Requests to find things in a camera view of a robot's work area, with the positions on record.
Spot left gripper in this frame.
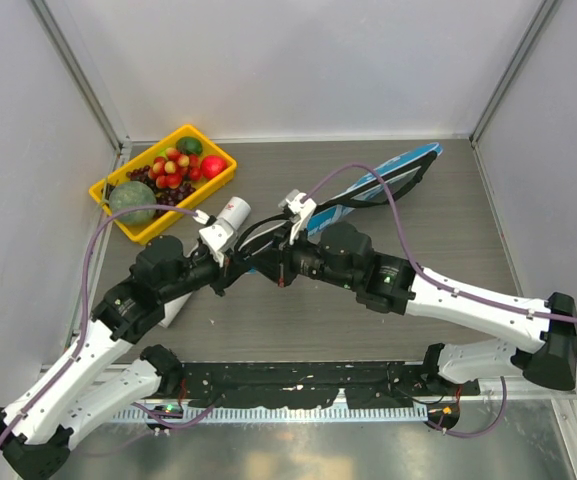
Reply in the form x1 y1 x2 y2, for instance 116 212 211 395
161 245 248 301

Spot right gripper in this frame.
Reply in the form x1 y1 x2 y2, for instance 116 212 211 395
246 221 358 291

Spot white shuttlecock tube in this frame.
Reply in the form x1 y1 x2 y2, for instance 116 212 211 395
159 197 251 328

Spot blue racket bag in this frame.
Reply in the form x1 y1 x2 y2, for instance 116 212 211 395
235 142 444 274

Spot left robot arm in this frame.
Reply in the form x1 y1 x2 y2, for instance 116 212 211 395
0 227 236 479

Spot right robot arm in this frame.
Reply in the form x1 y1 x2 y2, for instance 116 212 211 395
249 222 577 394

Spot dark purple grapes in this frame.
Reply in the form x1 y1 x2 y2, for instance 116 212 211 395
125 167 196 206

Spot red apple in bin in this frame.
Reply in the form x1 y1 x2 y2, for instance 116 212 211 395
200 155 228 180

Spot red cherry bunch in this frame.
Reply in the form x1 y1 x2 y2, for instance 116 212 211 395
147 147 203 189

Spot green melon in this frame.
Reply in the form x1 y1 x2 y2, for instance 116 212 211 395
108 181 157 226

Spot green lime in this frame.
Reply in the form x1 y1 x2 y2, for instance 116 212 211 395
176 136 203 156

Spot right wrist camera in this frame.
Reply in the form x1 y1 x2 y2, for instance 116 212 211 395
278 189 317 245

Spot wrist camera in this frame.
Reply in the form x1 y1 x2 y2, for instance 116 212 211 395
278 189 317 245
199 210 243 267

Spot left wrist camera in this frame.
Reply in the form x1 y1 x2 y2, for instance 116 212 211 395
199 210 243 267

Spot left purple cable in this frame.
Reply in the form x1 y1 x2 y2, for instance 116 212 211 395
0 204 204 480

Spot white cable duct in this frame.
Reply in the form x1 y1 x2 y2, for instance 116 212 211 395
112 403 429 424

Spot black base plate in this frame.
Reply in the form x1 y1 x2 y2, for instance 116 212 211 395
178 361 480 410

